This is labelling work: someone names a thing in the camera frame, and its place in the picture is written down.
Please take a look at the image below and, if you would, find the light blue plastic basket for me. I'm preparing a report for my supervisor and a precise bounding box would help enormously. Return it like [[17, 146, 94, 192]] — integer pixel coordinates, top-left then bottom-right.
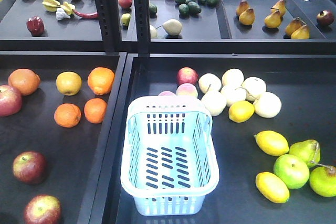
[[120, 95, 219, 216]]

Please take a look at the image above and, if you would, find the pink peach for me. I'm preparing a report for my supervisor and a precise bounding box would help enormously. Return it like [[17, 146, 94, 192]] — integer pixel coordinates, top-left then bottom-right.
[[176, 83, 198, 98]]

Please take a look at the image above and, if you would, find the red apple by pears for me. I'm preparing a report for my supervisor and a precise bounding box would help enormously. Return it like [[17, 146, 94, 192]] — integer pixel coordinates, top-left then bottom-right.
[[176, 67, 198, 85]]

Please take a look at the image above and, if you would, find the large orange right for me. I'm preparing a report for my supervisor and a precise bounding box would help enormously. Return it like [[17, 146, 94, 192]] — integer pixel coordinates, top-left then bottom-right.
[[88, 67, 115, 95]]

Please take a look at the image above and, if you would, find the yellow lemon upper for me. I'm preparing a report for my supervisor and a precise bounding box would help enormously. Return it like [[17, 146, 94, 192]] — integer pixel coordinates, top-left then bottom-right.
[[228, 101, 255, 123]]

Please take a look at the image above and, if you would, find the yellow lemon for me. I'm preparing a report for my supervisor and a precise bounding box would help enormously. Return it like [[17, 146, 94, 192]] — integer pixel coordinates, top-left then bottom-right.
[[228, 101, 255, 123], [255, 172, 290, 204], [254, 130, 289, 156]]

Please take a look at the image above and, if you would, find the small orange right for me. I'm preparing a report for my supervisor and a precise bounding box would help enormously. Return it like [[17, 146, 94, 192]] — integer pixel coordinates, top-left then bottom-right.
[[84, 98, 107, 124]]

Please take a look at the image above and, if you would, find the small orange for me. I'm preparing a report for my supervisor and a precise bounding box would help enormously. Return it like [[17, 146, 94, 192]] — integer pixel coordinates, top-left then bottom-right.
[[84, 98, 107, 124], [54, 103, 81, 128]]

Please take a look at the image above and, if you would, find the yellow orange fruit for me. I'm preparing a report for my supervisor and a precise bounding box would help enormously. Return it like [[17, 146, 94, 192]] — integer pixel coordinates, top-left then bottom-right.
[[56, 71, 82, 96]]

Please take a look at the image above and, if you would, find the small orange left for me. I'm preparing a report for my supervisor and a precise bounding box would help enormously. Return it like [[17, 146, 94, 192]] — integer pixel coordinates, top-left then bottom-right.
[[54, 103, 81, 128]]

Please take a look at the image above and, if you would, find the black wood produce stand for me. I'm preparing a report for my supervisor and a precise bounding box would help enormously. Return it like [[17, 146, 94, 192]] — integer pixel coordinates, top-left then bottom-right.
[[1, 0, 335, 223]]

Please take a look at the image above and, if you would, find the red chili pepper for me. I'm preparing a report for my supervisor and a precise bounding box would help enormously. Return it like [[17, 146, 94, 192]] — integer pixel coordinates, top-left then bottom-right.
[[73, 10, 99, 19]]

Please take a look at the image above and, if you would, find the yellow lemon middle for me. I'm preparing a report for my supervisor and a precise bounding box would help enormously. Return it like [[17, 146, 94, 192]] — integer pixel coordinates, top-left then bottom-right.
[[254, 130, 289, 156]]

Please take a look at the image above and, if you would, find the white garlic bulb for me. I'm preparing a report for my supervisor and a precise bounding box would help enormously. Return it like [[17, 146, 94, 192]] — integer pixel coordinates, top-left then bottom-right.
[[55, 7, 71, 21]]

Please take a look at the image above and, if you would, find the yellow lemon lower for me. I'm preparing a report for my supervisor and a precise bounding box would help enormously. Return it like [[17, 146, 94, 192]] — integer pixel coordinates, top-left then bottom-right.
[[255, 172, 290, 204]]

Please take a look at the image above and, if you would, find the orange behind pink apple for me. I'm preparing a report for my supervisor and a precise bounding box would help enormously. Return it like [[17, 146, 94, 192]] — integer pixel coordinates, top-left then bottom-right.
[[8, 68, 40, 96]]

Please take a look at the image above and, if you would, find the green apple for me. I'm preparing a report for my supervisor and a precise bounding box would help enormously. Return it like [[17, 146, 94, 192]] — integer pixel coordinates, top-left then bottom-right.
[[273, 154, 309, 189]]

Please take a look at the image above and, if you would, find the green pear upper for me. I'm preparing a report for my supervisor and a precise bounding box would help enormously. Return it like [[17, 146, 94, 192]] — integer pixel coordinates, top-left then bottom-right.
[[288, 140, 321, 168]]

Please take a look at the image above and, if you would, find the green pear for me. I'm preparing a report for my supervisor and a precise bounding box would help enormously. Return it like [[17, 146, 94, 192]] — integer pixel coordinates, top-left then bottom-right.
[[288, 140, 321, 168], [309, 161, 335, 197]]

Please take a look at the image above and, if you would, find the red bell pepper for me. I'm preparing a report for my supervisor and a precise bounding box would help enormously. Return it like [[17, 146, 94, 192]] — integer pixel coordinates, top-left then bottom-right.
[[26, 16, 45, 36]]

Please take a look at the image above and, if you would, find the red apple middle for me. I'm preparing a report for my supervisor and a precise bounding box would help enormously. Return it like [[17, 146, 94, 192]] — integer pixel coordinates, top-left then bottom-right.
[[12, 151, 47, 185]]

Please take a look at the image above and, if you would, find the pink red apple centre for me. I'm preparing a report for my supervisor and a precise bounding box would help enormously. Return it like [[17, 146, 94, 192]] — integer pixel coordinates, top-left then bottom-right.
[[0, 85, 23, 117]]

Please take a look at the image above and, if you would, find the red apple front right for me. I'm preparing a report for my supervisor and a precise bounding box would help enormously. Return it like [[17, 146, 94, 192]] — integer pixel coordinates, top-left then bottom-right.
[[24, 195, 62, 224]]

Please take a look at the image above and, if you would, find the green pear right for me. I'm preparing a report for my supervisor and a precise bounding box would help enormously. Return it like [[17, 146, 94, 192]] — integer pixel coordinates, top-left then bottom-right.
[[309, 161, 335, 197]]

